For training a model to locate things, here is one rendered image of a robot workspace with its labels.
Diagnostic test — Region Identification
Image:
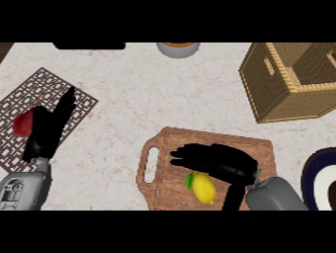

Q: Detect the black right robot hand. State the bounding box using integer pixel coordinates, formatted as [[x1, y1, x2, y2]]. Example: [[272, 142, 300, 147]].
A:
[[167, 142, 260, 211]]

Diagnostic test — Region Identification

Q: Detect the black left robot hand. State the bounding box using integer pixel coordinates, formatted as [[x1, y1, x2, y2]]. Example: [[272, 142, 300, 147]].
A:
[[21, 85, 78, 164]]

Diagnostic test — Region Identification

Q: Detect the yellow lemon with green leaf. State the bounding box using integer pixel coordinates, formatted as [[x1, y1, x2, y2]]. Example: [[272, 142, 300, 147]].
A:
[[183, 171, 217, 206]]

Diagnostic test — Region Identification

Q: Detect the brown wooden cutting board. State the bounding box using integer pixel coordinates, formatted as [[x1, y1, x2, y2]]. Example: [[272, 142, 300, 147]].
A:
[[134, 126, 279, 211]]

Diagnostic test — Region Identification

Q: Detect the tan wicker basket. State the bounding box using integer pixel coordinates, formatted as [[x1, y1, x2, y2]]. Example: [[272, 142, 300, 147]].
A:
[[238, 42, 336, 125]]

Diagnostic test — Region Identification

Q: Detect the red pear-shaped fruit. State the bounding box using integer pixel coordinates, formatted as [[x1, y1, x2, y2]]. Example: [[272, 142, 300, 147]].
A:
[[12, 98, 43, 138]]

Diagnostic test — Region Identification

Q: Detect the brown lattice placemat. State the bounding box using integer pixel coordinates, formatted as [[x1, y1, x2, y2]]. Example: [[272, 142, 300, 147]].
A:
[[0, 66, 100, 174]]

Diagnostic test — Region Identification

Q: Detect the dark blue and white plate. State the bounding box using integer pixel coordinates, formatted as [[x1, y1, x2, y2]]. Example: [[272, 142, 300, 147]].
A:
[[299, 146, 336, 211]]

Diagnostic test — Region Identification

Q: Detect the black flat appliance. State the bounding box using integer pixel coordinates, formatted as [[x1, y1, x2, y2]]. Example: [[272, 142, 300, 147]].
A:
[[52, 42, 127, 51]]

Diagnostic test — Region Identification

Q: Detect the grey bowl with orange rim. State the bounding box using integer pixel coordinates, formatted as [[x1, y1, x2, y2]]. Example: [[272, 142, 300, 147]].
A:
[[155, 42, 201, 59]]

